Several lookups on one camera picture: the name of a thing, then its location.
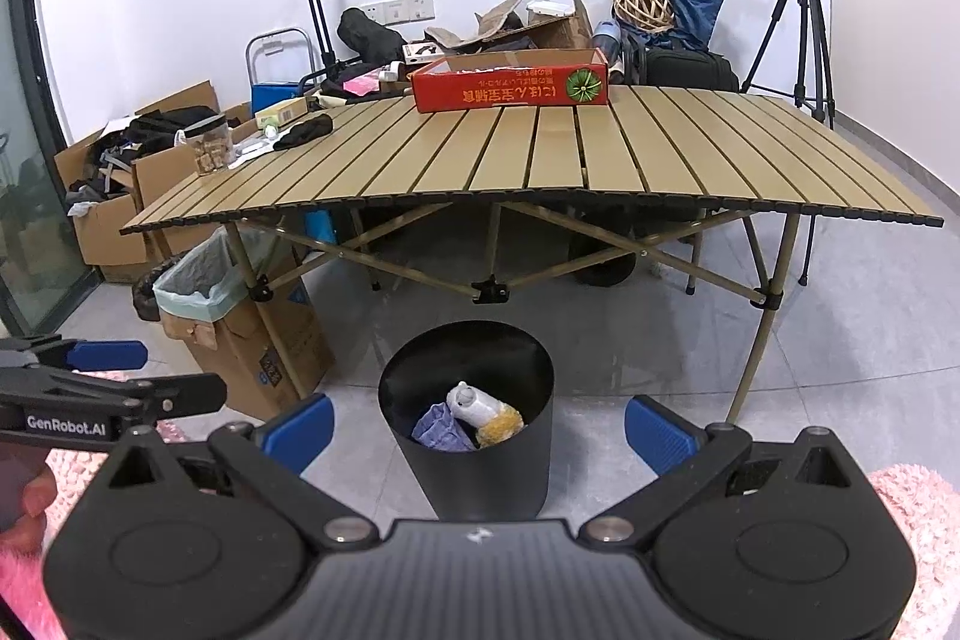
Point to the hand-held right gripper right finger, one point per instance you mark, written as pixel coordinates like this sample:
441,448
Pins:
660,434

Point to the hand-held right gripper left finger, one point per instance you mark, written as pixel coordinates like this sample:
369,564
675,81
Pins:
300,434

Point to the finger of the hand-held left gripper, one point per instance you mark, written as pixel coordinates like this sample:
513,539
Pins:
187,391
109,355

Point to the purple knit cloth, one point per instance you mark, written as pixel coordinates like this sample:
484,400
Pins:
439,426

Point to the yellow white plush hamster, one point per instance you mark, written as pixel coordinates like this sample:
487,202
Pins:
487,419

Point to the black round waste bin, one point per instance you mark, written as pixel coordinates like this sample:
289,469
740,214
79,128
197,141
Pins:
480,482

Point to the person's left hand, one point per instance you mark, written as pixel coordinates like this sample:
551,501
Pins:
41,497

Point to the pink fluffy cloth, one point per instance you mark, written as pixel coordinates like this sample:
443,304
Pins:
922,535
71,482

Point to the black mesh basket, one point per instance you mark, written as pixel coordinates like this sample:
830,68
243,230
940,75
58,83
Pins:
144,299

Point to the cardboard box blue print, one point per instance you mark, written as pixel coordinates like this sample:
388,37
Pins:
270,347

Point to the green plastic bag liner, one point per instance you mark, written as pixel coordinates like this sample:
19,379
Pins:
225,299

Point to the large cardboard box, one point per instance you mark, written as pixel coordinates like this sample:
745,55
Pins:
105,235

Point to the black wheel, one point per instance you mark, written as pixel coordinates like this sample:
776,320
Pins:
600,265

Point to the cardboard box with flap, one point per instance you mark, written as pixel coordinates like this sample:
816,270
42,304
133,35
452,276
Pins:
161,179

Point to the light blue container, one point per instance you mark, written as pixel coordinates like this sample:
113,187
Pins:
319,227

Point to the clear snack jar black lid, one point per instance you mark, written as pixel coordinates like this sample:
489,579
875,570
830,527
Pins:
208,149

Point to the pile of dark clothes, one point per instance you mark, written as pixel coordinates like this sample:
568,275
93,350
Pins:
165,123

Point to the white plastic wrapper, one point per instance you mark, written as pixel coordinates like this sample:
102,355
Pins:
251,149

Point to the olive slatted folding table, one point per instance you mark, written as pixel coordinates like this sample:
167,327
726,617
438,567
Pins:
675,160

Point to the small black cloth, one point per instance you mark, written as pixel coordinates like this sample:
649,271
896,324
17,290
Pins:
300,132

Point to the yellow white small box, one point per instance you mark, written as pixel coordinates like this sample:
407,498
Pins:
281,114

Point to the blue plastic box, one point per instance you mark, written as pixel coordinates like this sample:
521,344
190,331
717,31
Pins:
274,94

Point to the pink package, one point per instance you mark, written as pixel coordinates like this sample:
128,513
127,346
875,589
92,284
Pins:
364,84

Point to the black suitcase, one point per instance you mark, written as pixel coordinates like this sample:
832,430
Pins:
686,70

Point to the white red bottle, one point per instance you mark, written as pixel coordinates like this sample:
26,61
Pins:
391,72

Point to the red cardboard box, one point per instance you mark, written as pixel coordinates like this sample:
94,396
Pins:
487,93

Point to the black duffel bag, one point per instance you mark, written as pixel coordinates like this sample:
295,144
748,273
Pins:
367,36

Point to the blue water bottle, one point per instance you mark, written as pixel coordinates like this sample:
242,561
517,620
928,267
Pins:
606,39

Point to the white box black picture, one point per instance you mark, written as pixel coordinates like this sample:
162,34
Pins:
422,53

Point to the open brown cardboard box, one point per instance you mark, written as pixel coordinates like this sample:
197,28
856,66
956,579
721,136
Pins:
562,34

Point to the wicker ball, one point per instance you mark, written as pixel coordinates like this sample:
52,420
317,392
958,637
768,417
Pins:
645,3

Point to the white plastic container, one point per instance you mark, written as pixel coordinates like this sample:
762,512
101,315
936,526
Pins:
549,9

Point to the glass door black frame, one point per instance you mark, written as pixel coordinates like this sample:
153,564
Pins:
30,197

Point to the silver metal frame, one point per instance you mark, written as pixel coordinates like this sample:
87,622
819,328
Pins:
271,45

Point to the white wall socket panel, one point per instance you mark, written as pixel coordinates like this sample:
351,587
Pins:
397,9

